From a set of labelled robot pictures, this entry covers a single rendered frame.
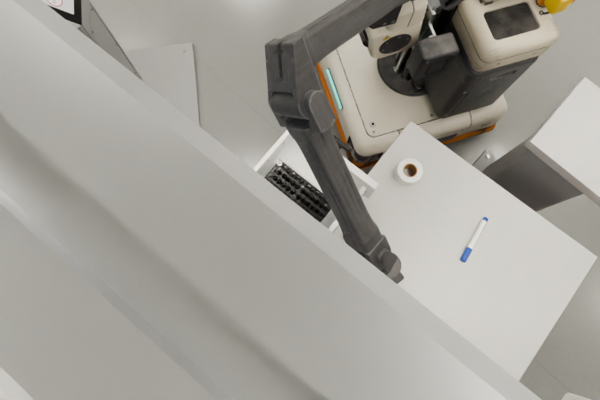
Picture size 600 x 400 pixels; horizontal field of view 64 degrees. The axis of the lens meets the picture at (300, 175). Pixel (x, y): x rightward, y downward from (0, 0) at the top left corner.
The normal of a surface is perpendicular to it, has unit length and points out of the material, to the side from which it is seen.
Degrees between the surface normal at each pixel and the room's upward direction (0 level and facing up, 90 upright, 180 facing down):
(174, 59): 3
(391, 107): 0
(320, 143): 54
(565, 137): 0
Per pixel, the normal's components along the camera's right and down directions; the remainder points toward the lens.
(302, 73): 0.66, 0.18
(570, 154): 0.02, -0.25
